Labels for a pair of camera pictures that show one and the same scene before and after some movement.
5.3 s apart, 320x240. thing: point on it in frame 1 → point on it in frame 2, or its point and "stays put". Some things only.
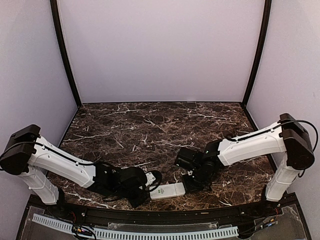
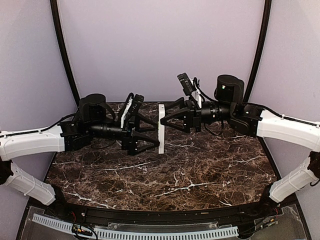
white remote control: [167, 191] → [161, 129]
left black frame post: [55, 10] stays put
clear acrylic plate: [163, 228] stays put
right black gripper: [189, 187] → [192, 116]
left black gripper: [136, 203] → [129, 141]
